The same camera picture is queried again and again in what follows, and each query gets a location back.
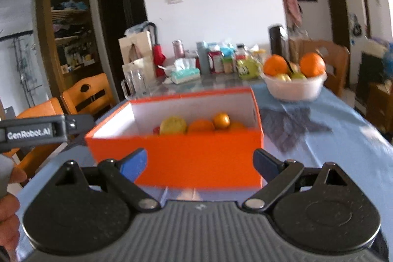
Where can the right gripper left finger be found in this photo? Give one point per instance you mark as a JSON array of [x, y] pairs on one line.
[[120, 177]]

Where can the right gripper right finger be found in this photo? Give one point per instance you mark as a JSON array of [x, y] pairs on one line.
[[279, 176]]

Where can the red cherry tomato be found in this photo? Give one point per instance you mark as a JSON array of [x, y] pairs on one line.
[[156, 130]]

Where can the yellow pear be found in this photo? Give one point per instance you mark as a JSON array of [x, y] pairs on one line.
[[173, 125]]

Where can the small orange kumquat front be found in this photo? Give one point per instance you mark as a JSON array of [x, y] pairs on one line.
[[221, 121]]

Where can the large orange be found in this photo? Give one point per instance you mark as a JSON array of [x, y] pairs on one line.
[[201, 125]]

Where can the person's left hand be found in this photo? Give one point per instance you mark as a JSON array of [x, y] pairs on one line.
[[10, 173]]

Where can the near left wooden chair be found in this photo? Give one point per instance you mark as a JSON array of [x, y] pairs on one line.
[[37, 151]]

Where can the orange cardboard box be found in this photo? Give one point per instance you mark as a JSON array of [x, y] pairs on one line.
[[219, 160]]

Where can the small orange behind front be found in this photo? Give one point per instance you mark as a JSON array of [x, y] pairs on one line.
[[236, 125]]

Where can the blue tablecloth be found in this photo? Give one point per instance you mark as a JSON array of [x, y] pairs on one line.
[[336, 133]]

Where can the far left wooden chair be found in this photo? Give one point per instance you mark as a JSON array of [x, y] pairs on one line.
[[91, 95]]

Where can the glass mug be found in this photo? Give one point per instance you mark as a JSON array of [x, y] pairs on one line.
[[134, 85]]

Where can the white fruit bowl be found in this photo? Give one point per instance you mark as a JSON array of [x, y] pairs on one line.
[[297, 90]]

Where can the wooden shelf cabinet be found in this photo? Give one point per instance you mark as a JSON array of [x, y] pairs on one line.
[[70, 51]]

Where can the left orange in bowl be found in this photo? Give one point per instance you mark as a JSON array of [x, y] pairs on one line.
[[275, 65]]

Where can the orange in bowl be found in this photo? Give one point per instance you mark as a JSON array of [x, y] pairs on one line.
[[312, 65], [275, 65]]

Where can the yellow green box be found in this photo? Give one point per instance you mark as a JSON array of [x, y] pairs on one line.
[[248, 69]]

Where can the right orange in bowl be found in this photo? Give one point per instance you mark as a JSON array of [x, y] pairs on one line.
[[312, 65]]

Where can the tissue pack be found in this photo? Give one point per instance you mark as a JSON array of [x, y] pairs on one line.
[[185, 71]]

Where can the red umbrella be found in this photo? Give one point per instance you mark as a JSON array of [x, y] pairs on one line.
[[158, 57]]

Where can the paper shopping bag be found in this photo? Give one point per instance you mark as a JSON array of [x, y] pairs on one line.
[[137, 53]]

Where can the white pill bottle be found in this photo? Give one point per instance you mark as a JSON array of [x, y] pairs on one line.
[[241, 53]]

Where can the black thermos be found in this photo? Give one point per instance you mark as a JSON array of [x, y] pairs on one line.
[[277, 40]]

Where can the pink thermos bottle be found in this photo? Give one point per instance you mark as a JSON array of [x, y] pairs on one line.
[[178, 49]]

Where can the grey bottle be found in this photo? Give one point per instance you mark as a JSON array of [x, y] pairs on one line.
[[203, 58]]

